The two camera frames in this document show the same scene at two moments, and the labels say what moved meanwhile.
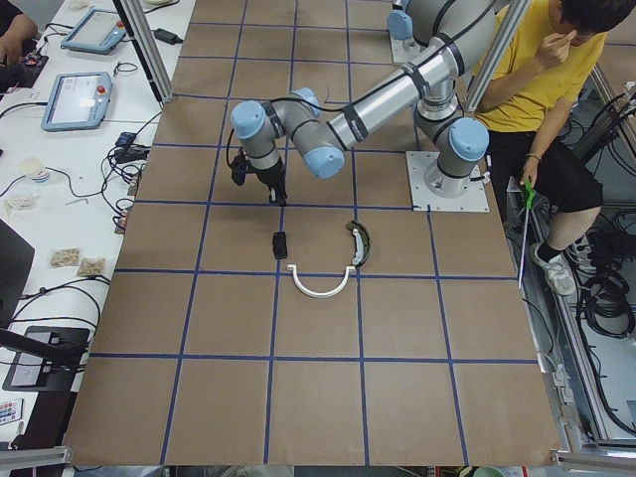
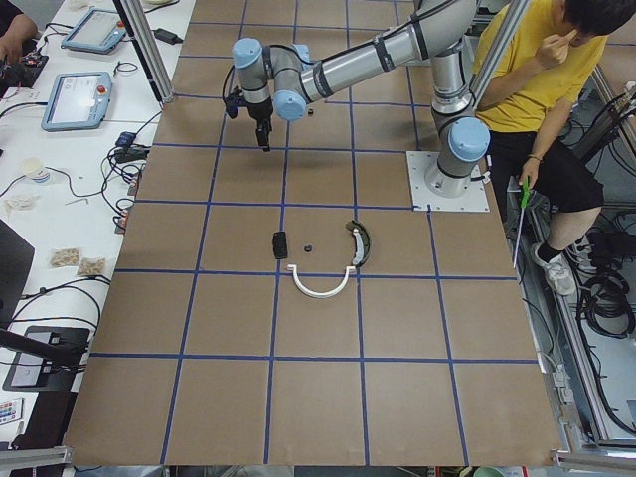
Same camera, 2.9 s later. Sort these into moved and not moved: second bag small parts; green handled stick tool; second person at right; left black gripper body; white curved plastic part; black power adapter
Moved: left black gripper body; green handled stick tool
Not moved: second bag small parts; second person at right; white curved plastic part; black power adapter
